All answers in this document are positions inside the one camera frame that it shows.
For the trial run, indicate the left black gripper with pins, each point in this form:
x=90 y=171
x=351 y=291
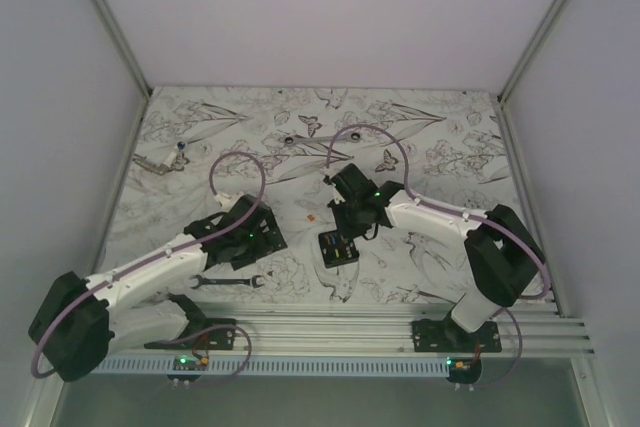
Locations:
x=269 y=241

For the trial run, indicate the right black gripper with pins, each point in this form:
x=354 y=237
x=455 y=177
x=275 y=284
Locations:
x=336 y=206

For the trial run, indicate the black fuse box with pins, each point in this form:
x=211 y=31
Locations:
x=337 y=250

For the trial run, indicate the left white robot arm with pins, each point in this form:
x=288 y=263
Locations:
x=83 y=320

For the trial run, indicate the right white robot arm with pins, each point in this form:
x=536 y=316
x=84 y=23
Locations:
x=502 y=255

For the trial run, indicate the black open-end wrench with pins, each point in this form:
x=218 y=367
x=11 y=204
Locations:
x=254 y=282

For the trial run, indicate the silver ratchet wrench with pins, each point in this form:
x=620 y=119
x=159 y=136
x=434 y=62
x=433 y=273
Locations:
x=353 y=137

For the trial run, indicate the floral patterned table mat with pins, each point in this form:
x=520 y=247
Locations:
x=446 y=145

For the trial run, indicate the silver metal clamp tool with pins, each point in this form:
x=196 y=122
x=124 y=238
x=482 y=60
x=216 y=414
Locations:
x=149 y=166

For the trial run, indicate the left controller board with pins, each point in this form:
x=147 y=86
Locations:
x=185 y=370

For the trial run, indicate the controller board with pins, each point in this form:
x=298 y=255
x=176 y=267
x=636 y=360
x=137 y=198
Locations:
x=185 y=370
x=464 y=371

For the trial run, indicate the right controller board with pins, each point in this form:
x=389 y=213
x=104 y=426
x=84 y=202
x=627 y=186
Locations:
x=464 y=371

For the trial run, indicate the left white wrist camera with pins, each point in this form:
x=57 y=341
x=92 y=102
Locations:
x=227 y=201

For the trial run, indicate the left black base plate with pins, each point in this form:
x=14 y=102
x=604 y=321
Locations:
x=212 y=334

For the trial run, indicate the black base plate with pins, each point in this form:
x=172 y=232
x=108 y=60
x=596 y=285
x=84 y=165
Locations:
x=445 y=336
x=212 y=334

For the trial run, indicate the white slotted cable duct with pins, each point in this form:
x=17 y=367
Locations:
x=303 y=366

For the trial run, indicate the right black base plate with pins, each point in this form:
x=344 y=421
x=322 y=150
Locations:
x=445 y=336

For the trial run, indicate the aluminium rail frame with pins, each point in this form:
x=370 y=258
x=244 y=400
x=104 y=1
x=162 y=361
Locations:
x=381 y=329

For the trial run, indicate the left aluminium corner post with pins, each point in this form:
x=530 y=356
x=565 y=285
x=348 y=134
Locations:
x=121 y=45

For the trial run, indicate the aluminium corner post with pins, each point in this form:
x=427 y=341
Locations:
x=121 y=45
x=542 y=31

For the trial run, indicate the right aluminium corner post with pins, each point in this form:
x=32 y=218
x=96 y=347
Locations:
x=542 y=31

